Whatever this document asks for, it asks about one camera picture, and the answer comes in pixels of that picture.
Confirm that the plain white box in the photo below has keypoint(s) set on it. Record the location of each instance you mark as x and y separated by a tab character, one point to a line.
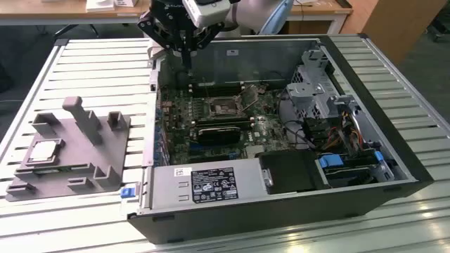
100	6

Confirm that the grey parts rack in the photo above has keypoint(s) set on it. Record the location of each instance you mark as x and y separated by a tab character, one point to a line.
78	158

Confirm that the green motherboard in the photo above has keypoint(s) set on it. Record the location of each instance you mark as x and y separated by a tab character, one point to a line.
267	126

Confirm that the green RAM stick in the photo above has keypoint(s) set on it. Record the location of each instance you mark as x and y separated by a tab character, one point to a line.
63	168

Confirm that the black open PC case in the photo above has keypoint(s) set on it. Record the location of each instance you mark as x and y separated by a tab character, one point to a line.
246	221

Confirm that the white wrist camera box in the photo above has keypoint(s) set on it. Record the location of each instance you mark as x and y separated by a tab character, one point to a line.
211	13

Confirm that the black RAM stick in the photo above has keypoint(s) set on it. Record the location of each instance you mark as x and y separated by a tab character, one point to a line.
222	84

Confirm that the blue disk carrier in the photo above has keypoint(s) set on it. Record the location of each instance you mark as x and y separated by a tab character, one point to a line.
330	160

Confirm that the wooden desk white frame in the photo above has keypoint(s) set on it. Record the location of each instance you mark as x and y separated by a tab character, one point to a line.
106	15
323	10

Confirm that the grey power supply with label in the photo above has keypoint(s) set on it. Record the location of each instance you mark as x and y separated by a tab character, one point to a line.
169	189

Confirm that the blue case latch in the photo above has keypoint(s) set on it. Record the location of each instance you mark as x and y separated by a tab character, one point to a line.
127	192

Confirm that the blue drive bay clip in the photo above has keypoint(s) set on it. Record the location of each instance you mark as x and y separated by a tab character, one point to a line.
378	158

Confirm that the CPU socket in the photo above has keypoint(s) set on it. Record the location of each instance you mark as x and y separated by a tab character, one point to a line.
225	108

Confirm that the silver chipset heatsink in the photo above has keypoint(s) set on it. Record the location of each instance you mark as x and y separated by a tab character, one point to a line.
254	150

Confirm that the black graphics card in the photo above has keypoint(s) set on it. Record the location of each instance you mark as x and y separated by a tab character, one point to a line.
218	135

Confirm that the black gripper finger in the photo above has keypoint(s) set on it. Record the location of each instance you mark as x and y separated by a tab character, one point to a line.
158	31
209	37

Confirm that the silver CPU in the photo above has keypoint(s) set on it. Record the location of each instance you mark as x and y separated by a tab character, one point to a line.
43	151

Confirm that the silver metal drive cage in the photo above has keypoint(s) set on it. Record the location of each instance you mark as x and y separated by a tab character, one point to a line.
309	100

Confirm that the wooden cabinet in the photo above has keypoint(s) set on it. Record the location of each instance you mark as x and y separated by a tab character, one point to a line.
394	26

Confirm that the black office chair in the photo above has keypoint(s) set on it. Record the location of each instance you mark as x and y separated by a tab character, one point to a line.
442	27

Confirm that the white box with print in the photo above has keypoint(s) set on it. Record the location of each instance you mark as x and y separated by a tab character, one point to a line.
126	3

